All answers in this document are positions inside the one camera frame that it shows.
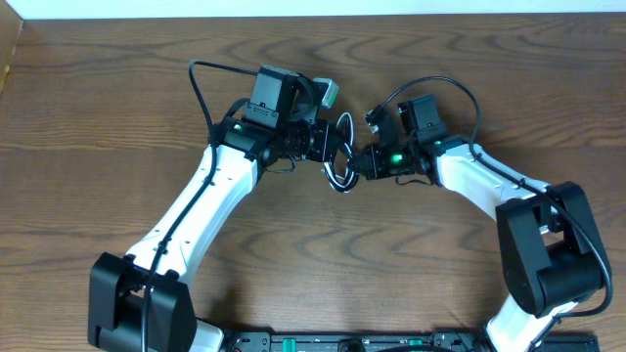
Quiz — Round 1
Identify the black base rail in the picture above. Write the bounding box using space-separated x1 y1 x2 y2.
219 326 601 352

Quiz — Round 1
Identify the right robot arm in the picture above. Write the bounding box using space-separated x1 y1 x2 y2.
349 95 612 351

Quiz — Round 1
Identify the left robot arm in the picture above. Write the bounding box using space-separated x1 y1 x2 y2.
87 66 338 351

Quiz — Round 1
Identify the white cable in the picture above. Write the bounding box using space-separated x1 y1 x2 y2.
322 111 359 192

